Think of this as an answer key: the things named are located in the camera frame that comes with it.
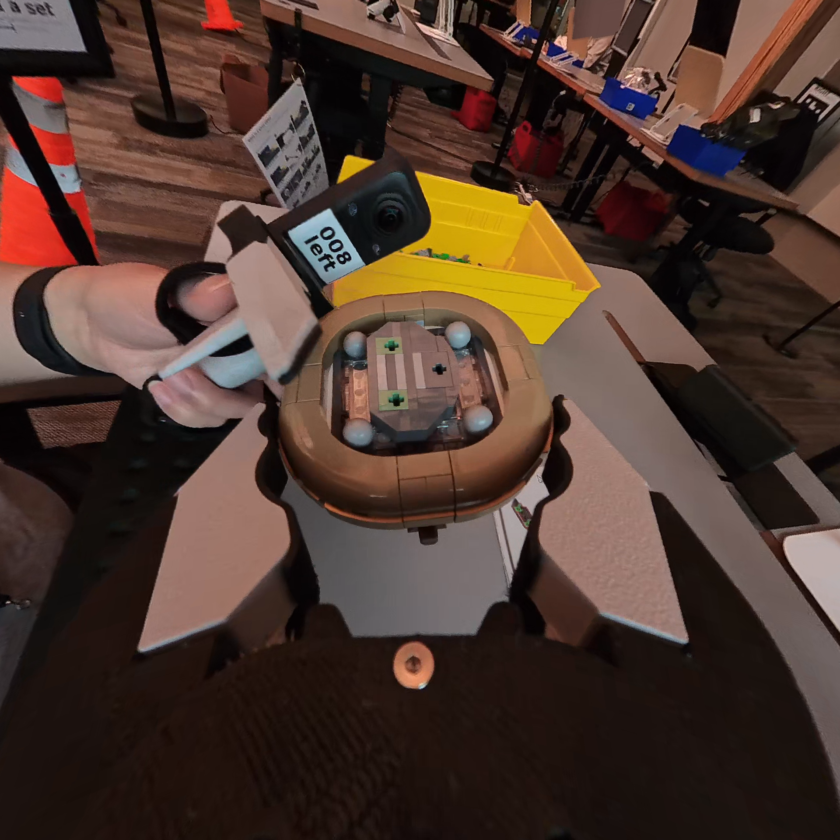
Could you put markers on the wooden background table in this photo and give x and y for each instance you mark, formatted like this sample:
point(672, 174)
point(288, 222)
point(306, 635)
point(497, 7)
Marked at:
point(367, 39)

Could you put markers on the black stanchion post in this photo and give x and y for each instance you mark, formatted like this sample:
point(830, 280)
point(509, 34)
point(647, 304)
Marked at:
point(167, 111)
point(518, 98)

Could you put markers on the open instruction booklet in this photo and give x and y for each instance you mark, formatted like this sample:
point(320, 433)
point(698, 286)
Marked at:
point(508, 544)

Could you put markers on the black wristband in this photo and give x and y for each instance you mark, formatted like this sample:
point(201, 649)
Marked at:
point(39, 321)

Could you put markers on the tan round brick pot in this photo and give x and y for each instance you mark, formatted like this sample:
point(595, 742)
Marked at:
point(308, 453)

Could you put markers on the hanging picture sheet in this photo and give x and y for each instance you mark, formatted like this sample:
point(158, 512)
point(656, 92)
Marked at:
point(289, 151)

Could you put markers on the orange traffic cone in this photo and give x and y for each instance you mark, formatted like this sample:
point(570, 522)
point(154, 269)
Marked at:
point(39, 197)

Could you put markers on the brown paper bag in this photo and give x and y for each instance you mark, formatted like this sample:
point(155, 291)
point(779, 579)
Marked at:
point(243, 92)

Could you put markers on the white document stand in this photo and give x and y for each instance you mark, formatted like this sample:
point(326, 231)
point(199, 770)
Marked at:
point(817, 571)

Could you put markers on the dark box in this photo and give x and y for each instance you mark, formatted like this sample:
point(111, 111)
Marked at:
point(735, 413)

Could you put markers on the blue plastic bin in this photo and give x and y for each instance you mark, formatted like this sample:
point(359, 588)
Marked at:
point(702, 154)
point(558, 51)
point(627, 98)

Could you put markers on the yellow plastic bin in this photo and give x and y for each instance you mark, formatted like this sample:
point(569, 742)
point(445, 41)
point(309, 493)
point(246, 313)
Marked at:
point(538, 262)

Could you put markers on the long wooden table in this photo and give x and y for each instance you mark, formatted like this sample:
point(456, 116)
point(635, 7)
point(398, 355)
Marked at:
point(754, 187)

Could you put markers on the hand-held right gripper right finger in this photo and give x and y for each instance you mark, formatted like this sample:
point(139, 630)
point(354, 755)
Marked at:
point(604, 538)

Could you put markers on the brown brick plate insert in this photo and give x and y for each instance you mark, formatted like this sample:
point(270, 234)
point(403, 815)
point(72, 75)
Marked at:
point(407, 374)

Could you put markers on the person's left hand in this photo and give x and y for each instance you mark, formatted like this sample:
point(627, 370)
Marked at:
point(111, 321)

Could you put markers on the grey desk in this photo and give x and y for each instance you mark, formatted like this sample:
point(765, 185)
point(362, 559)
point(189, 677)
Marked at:
point(656, 367)

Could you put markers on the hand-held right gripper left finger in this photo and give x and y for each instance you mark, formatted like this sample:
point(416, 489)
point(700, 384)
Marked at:
point(216, 538)

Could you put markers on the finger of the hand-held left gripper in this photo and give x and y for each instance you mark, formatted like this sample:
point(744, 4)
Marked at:
point(275, 315)

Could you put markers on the black stool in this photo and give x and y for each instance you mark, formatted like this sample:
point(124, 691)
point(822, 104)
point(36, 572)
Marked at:
point(735, 236)

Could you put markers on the small orange cone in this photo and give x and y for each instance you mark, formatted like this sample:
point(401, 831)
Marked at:
point(220, 16)

